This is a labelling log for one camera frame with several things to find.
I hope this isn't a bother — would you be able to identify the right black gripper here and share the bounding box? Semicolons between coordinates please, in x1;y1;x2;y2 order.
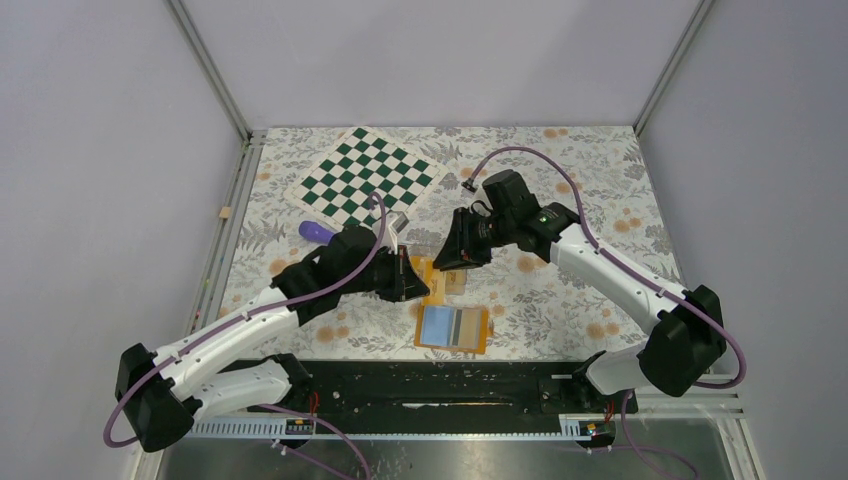
432;207;515;272

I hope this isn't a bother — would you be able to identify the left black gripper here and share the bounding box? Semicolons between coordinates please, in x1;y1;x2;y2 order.
341;245;431;303

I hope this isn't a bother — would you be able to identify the clear plastic card box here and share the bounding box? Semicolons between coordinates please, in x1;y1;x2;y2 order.
407;245;467;296

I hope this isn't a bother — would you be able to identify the orange card holder wallet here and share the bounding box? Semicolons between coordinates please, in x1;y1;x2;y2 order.
413;305;490;354

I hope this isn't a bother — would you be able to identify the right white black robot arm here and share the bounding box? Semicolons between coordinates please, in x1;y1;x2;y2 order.
434;170;727;412

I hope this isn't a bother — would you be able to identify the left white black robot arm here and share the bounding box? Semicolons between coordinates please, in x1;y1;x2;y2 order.
103;226;430;453

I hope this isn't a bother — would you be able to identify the purple marker pen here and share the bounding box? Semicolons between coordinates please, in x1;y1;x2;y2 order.
298;221;336;245

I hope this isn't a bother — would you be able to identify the green white chessboard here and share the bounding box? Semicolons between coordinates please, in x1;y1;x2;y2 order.
284;127;447;228

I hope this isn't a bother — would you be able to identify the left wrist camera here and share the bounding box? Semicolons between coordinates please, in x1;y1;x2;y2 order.
381;211;409;253

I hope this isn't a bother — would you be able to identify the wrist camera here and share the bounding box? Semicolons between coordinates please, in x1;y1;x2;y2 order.
381;211;409;253
461;179;478;194

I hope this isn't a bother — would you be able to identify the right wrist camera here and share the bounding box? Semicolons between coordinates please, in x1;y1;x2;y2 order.
461;179;478;194

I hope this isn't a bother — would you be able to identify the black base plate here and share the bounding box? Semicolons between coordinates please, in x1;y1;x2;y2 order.
182;355;710;435

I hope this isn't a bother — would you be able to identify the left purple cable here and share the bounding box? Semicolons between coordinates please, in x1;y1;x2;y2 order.
103;192;374;480

